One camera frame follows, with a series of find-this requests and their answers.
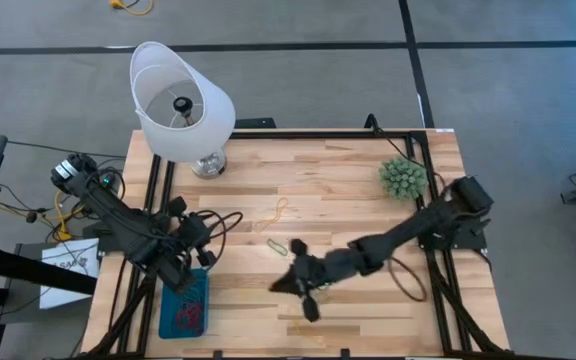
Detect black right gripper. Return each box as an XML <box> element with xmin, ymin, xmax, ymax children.
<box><xmin>269</xmin><ymin>238</ymin><xmax>332</xmax><ymax>324</ymax></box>

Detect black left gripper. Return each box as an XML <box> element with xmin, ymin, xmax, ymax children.
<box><xmin>167</xmin><ymin>196</ymin><xmax>218</xmax><ymax>268</ymax></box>

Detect yellow rubber band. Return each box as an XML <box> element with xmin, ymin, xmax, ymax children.
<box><xmin>252</xmin><ymin>196</ymin><xmax>291</xmax><ymax>234</ymax></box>
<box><xmin>287</xmin><ymin>312</ymin><xmax>327</xmax><ymax>346</ymax></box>

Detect blue rubber band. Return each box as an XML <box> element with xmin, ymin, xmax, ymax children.
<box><xmin>175</xmin><ymin>284</ymin><xmax>204</xmax><ymax>307</ymax></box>

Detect red rubber band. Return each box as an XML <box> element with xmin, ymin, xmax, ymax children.
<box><xmin>175</xmin><ymin>302</ymin><xmax>205</xmax><ymax>331</ymax></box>
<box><xmin>175</xmin><ymin>299</ymin><xmax>204</xmax><ymax>329</ymax></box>

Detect blue plastic bin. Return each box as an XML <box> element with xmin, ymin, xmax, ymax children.
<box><xmin>158</xmin><ymin>268</ymin><xmax>210</xmax><ymax>340</ymax></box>

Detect black box with green light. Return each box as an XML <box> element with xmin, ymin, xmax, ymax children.
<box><xmin>98</xmin><ymin>172</ymin><xmax>122</xmax><ymax>194</ymax></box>

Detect white shade silver table lamp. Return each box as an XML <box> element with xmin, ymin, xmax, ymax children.
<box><xmin>128</xmin><ymin>40</ymin><xmax>237</xmax><ymax>180</ymax></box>

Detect black rectangular block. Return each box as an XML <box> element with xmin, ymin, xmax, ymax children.
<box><xmin>234</xmin><ymin>117</ymin><xmax>278</xmax><ymax>130</ymax></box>

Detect white paper sheet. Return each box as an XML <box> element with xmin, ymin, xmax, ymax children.
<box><xmin>39</xmin><ymin>238</ymin><xmax>102</xmax><ymax>310</ymax></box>

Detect green plant in white pot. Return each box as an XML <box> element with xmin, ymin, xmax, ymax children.
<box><xmin>377</xmin><ymin>156</ymin><xmax>429</xmax><ymax>201</ymax></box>

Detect black beam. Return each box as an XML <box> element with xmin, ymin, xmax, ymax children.
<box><xmin>0</xmin><ymin>242</ymin><xmax>98</xmax><ymax>296</ymax></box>

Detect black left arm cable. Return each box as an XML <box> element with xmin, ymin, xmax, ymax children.
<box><xmin>195</xmin><ymin>209</ymin><xmax>244</xmax><ymax>271</ymax></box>

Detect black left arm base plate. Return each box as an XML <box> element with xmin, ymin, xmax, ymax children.
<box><xmin>83</xmin><ymin>219</ymin><xmax>137</xmax><ymax>254</ymax></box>

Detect yellow floor cable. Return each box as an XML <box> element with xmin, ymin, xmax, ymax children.
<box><xmin>52</xmin><ymin>189</ymin><xmax>88</xmax><ymax>242</ymax></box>

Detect looped right arm cable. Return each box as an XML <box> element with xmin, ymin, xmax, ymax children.
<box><xmin>386</xmin><ymin>255</ymin><xmax>428</xmax><ymax>303</ymax></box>

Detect thin black floor cable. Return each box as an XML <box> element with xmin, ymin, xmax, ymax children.
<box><xmin>6</xmin><ymin>140</ymin><xmax>127</xmax><ymax>160</ymax></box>

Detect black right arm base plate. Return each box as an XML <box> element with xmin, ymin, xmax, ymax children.
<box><xmin>417</xmin><ymin>219</ymin><xmax>488</xmax><ymax>251</ymax></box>

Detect yellow cable with plug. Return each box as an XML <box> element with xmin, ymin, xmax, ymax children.
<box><xmin>109</xmin><ymin>0</ymin><xmax>155</xmax><ymax>16</ymax></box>

